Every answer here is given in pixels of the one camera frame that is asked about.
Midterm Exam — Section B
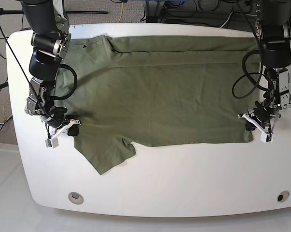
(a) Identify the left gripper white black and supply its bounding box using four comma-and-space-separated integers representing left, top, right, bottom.
238, 108, 280, 133

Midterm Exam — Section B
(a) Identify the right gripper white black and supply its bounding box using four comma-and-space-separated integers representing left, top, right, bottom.
45, 115, 81, 139

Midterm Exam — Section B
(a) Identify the olive green T-shirt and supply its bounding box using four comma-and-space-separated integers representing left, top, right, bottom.
56, 35, 259, 174

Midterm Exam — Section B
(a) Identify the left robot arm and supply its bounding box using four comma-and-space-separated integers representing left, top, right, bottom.
239, 0, 291, 143

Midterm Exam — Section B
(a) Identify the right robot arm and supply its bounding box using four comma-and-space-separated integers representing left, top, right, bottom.
21, 0, 80, 137

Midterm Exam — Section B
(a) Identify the left table grommet hole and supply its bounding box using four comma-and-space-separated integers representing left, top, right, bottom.
68, 192, 84, 205

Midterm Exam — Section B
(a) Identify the table grommet hole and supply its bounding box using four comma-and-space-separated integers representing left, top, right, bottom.
277, 190, 290, 203
68, 192, 84, 205

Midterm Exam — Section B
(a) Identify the right table grommet hole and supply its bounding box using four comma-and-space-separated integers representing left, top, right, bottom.
277, 190, 290, 203

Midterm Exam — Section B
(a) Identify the black tripod stand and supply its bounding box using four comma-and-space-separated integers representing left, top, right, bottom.
0, 8, 109, 15

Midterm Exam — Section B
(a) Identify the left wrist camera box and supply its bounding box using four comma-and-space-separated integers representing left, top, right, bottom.
260, 132, 274, 143

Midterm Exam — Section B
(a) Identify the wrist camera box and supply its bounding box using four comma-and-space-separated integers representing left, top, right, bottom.
260, 132, 274, 143
45, 138, 59, 148

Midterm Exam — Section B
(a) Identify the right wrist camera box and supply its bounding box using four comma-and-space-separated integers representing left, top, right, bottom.
45, 138, 59, 148

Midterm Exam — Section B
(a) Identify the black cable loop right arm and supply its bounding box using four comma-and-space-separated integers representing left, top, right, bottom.
48, 64, 78, 100

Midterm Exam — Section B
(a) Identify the white cable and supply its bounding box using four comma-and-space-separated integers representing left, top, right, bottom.
219, 9, 234, 29

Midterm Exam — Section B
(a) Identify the yellow cable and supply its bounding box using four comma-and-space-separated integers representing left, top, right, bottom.
118, 2, 125, 23

